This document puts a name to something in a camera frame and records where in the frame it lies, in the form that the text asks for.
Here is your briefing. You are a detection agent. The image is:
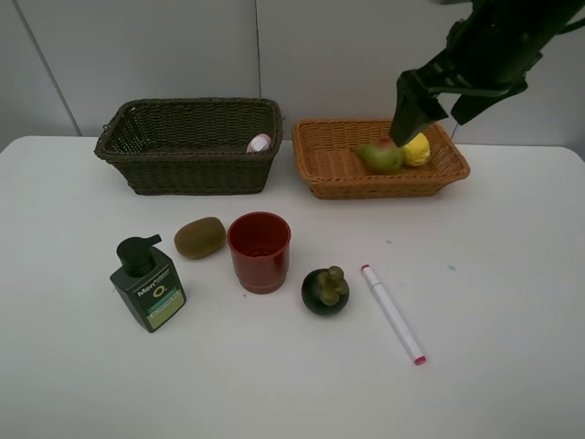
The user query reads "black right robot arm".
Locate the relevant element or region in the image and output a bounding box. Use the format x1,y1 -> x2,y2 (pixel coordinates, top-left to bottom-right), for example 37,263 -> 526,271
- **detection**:
389,0 -> 584,146

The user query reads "yellow lemon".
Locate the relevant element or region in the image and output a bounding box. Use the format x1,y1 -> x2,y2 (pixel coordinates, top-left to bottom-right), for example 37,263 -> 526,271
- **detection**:
401,133 -> 431,167

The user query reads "dark green pump bottle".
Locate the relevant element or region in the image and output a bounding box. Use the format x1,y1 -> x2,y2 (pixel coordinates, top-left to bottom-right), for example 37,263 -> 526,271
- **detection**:
110,234 -> 186,333

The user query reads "dark purple mangosteen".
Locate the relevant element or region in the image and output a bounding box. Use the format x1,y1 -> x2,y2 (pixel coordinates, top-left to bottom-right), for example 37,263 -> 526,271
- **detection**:
301,265 -> 350,316

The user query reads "pink bottle white cap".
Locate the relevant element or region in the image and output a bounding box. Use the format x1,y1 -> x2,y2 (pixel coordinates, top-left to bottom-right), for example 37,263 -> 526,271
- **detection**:
246,134 -> 271,154

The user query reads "orange wicker basket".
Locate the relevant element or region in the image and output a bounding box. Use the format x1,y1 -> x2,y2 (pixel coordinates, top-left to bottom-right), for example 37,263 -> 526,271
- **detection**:
292,118 -> 470,199

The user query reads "green red pear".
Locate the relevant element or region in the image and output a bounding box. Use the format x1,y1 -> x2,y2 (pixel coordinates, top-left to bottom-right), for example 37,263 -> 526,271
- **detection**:
355,136 -> 404,175

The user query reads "red plastic cup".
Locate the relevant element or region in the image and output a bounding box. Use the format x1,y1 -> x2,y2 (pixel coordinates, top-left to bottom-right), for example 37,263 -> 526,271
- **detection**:
227,211 -> 292,294

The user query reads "white pink marker pen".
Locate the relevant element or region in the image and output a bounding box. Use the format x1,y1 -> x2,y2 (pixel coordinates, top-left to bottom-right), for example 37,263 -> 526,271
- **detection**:
360,264 -> 427,366

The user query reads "dark brown wicker basket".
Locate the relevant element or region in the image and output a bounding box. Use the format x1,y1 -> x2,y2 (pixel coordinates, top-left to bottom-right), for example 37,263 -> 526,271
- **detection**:
94,98 -> 283,196

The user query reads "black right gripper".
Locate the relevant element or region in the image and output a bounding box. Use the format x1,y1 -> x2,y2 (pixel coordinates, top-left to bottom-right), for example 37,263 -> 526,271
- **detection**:
389,8 -> 544,147

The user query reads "brown kiwi fruit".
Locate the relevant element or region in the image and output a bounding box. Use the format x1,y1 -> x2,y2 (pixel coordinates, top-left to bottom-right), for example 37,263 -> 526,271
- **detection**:
174,217 -> 227,260

